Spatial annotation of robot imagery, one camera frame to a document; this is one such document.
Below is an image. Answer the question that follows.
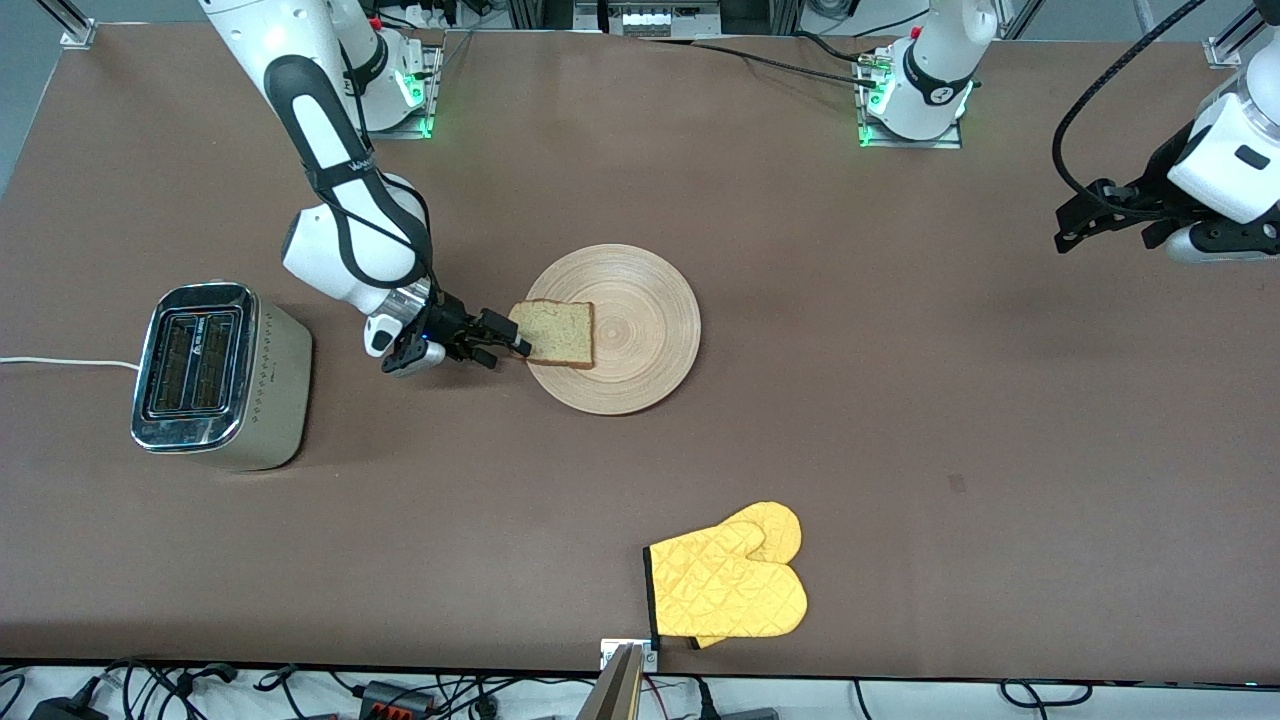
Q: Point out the brown bread slice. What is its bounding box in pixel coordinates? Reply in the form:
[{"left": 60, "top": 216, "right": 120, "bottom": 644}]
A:
[{"left": 508, "top": 299, "right": 597, "bottom": 371}]

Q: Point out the round wooden plate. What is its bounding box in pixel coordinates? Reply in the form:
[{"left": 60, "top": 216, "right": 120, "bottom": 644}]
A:
[{"left": 516, "top": 244, "right": 702, "bottom": 417}]

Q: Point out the silver two-slot toaster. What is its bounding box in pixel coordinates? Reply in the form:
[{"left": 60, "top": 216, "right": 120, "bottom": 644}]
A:
[{"left": 130, "top": 282, "right": 314, "bottom": 472}]

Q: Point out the yellow quilted oven mitt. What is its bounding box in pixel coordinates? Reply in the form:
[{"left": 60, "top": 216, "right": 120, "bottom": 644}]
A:
[
  {"left": 643, "top": 520, "right": 809, "bottom": 642},
  {"left": 690, "top": 502, "right": 803, "bottom": 651}
]

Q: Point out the grey electrical terminal box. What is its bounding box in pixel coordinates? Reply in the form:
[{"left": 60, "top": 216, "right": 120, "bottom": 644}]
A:
[{"left": 598, "top": 0, "right": 723, "bottom": 37}]

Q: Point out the red black connector block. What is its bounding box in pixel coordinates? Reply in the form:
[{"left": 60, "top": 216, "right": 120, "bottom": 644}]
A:
[{"left": 358, "top": 680, "right": 437, "bottom": 720}]

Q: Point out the black power adapter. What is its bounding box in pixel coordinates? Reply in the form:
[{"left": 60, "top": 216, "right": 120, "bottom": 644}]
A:
[{"left": 28, "top": 695, "right": 109, "bottom": 720}]

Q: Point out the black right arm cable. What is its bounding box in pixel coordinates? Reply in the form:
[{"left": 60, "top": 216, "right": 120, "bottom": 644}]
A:
[{"left": 303, "top": 150, "right": 441, "bottom": 306}]

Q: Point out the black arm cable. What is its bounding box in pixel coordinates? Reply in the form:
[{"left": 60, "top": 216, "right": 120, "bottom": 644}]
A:
[
  {"left": 303, "top": 150, "right": 441, "bottom": 306},
  {"left": 1052, "top": 0, "right": 1208, "bottom": 198}
]

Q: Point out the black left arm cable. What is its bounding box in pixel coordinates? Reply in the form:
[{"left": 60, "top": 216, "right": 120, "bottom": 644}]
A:
[{"left": 1052, "top": 0, "right": 1208, "bottom": 198}]

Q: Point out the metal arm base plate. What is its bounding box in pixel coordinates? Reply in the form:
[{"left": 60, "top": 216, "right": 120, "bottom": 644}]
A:
[
  {"left": 395, "top": 45, "right": 442, "bottom": 141},
  {"left": 857, "top": 50, "right": 965, "bottom": 151}
]

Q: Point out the thick black table cable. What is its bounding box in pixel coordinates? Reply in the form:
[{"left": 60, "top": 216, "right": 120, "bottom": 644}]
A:
[{"left": 795, "top": 30, "right": 883, "bottom": 67}]

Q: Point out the small metal post bracket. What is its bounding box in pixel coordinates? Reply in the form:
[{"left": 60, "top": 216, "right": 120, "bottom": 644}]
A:
[{"left": 600, "top": 638, "right": 660, "bottom": 673}]

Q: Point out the thin black table cable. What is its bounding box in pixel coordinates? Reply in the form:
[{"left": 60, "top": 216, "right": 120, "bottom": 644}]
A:
[{"left": 690, "top": 40, "right": 879, "bottom": 85}]

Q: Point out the aluminium profile post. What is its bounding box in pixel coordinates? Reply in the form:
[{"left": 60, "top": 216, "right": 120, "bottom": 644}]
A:
[{"left": 575, "top": 643, "right": 646, "bottom": 720}]

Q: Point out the white toaster power cord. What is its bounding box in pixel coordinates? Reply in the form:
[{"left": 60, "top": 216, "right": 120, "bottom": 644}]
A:
[{"left": 0, "top": 355, "right": 142, "bottom": 371}]

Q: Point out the black looped floor cable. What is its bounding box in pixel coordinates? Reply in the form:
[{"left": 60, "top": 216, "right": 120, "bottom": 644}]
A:
[{"left": 1000, "top": 679, "right": 1093, "bottom": 710}]

